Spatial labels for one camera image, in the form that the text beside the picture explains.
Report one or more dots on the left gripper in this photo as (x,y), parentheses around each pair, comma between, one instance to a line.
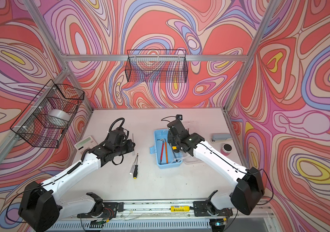
(131,145)

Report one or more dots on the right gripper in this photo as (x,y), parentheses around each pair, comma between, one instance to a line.
(170,137)

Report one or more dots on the orange handled hex key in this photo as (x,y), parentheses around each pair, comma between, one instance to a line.
(166,152)

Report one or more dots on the red handled hex key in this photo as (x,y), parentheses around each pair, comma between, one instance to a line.
(162,150)

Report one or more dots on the blue plastic tool box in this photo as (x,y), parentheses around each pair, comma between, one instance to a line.
(174,159)

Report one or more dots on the small silver screwdriver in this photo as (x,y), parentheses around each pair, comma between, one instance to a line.
(132,168)

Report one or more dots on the black yellow screwdriver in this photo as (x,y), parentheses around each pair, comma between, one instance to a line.
(136,168)

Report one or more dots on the yellow black utility knife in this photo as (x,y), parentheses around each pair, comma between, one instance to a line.
(175,149)

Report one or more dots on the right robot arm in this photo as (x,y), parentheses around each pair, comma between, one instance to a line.
(245,186)

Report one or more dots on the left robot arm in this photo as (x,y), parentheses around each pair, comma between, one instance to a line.
(42,204)

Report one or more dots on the white pink calculator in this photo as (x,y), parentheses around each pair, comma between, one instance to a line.
(84,144)

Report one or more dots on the grey stapler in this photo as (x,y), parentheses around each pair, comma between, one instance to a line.
(220,137)

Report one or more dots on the pink tape roll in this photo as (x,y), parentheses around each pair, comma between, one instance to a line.
(226,149)

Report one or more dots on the silver duct tape roll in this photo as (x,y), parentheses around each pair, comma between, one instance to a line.
(58,118)

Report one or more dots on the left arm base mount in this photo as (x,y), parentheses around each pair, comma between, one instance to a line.
(105,210)

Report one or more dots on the black wire basket back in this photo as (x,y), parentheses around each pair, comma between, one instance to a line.
(156,66)

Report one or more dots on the black wire basket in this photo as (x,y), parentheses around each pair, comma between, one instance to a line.
(156,66)
(35,128)

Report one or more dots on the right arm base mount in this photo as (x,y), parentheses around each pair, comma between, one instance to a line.
(206,209)

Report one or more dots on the black wire basket left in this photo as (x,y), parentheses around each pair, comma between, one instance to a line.
(35,128)

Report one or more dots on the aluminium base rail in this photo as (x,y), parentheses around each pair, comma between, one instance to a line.
(168,208)

